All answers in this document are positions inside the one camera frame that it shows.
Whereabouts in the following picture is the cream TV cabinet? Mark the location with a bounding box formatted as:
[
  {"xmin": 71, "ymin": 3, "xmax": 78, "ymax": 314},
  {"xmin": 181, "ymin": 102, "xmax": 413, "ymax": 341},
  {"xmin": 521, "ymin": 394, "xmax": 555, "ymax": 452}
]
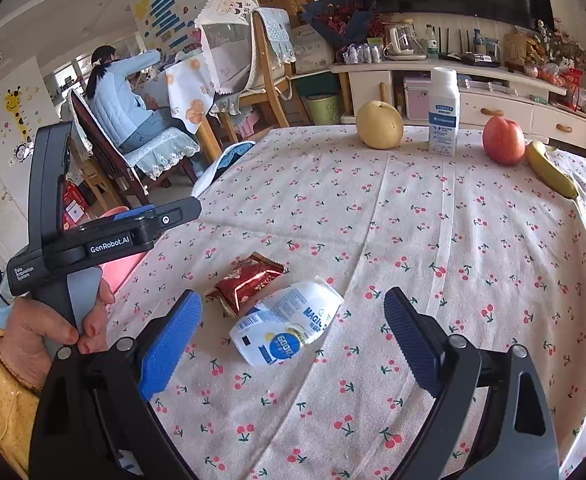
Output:
[{"xmin": 292, "ymin": 8, "xmax": 586, "ymax": 158}]

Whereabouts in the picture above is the dark red flower bouquet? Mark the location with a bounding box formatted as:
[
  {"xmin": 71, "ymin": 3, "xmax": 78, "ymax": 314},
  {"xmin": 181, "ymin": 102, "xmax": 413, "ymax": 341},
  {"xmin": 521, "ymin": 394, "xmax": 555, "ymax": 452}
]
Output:
[{"xmin": 299, "ymin": 0, "xmax": 385, "ymax": 51}]

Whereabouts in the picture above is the yellow banana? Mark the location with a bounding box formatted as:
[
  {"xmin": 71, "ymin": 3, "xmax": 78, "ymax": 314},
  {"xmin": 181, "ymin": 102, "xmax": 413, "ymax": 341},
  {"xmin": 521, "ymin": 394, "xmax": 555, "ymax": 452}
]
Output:
[{"xmin": 525, "ymin": 140, "xmax": 578, "ymax": 200}]

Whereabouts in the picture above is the white milk bottle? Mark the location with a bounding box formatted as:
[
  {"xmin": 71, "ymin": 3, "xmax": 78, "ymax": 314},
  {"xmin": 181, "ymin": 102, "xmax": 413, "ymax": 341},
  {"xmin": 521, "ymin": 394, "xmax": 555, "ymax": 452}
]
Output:
[{"xmin": 427, "ymin": 66, "xmax": 460, "ymax": 156}]

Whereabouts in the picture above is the red apple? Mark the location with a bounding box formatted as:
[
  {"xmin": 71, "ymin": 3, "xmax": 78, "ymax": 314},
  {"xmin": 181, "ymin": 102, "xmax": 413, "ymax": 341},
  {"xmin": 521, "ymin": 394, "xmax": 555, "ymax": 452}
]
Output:
[{"xmin": 482, "ymin": 117, "xmax": 525, "ymax": 166}]

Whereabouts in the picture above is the cherry print tablecloth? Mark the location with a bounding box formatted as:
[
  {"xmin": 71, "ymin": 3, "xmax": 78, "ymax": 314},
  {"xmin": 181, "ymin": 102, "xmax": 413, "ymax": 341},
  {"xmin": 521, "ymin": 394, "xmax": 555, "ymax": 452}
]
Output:
[{"xmin": 107, "ymin": 127, "xmax": 586, "ymax": 479}]

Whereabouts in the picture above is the pink plastic trash bin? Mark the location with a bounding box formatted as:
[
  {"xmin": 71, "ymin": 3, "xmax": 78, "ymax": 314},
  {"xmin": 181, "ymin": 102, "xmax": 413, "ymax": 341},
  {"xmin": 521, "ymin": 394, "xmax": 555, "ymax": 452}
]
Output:
[{"xmin": 97, "ymin": 204, "xmax": 150, "ymax": 296}]

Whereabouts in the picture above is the left hand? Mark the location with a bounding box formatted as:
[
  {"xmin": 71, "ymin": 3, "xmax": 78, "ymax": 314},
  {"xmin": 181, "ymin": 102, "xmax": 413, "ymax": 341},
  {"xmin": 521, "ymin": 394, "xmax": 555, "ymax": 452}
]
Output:
[{"xmin": 0, "ymin": 280, "xmax": 115, "ymax": 389}]

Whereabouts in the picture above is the orange print dining table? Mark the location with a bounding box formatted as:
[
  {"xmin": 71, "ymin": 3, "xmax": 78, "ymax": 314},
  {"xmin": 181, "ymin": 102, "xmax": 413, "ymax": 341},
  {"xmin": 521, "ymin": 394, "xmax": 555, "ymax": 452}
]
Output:
[{"xmin": 165, "ymin": 49, "xmax": 221, "ymax": 162}]

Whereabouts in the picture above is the yellow pear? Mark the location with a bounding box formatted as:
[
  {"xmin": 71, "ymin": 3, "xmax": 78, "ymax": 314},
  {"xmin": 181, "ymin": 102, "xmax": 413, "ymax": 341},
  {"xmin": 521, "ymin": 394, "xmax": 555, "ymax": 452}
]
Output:
[{"xmin": 356, "ymin": 101, "xmax": 404, "ymax": 150}]

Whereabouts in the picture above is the red snack packet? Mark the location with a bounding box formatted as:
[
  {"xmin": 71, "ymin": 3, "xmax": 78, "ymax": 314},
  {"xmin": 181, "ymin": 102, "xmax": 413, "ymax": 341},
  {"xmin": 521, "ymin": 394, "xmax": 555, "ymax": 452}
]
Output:
[{"xmin": 205, "ymin": 252, "xmax": 284, "ymax": 318}]

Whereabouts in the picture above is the light wooden chair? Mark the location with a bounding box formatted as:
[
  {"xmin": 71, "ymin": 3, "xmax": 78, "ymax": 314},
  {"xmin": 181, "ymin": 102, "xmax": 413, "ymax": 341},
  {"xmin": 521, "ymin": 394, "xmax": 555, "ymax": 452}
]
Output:
[{"xmin": 229, "ymin": 6, "xmax": 310, "ymax": 140}]

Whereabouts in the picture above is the dark wooden chair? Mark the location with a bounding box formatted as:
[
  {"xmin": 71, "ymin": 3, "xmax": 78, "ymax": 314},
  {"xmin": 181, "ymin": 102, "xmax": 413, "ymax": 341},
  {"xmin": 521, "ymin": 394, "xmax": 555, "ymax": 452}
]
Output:
[{"xmin": 69, "ymin": 90, "xmax": 197, "ymax": 207}]

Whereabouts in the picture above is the seated person in blue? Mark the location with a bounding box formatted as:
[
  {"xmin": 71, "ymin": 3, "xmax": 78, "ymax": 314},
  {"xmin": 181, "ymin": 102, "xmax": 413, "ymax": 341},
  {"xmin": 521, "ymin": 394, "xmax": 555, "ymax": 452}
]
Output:
[{"xmin": 84, "ymin": 46, "xmax": 171, "ymax": 154}]

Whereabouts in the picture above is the white blue cloth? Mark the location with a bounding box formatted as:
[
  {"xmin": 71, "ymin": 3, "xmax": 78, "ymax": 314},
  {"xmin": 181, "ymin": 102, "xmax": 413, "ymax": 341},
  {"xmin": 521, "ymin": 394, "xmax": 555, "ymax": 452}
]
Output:
[{"xmin": 191, "ymin": 141, "xmax": 255, "ymax": 197}]

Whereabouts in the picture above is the green waste bin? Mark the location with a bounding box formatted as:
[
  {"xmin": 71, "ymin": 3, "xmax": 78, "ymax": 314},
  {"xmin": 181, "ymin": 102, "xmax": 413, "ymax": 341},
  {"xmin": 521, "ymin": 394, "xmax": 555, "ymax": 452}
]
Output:
[{"xmin": 306, "ymin": 93, "xmax": 343, "ymax": 126}]

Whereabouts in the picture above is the electric kettle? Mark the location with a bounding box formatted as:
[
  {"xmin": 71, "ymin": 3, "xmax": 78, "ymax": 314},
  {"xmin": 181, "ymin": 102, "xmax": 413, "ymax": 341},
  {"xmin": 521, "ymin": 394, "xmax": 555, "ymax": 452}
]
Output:
[{"xmin": 383, "ymin": 20, "xmax": 427, "ymax": 61}]

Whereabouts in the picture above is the pink storage box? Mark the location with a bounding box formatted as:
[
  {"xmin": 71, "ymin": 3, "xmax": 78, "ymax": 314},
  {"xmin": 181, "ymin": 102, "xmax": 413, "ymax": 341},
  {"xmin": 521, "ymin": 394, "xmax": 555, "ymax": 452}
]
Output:
[{"xmin": 404, "ymin": 78, "xmax": 431, "ymax": 122}]

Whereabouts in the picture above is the yellow sleeved left forearm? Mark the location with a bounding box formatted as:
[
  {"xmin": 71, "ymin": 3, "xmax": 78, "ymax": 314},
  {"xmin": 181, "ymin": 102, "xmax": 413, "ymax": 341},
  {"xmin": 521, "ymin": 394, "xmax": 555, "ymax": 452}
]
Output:
[{"xmin": 0, "ymin": 328, "xmax": 39, "ymax": 479}]

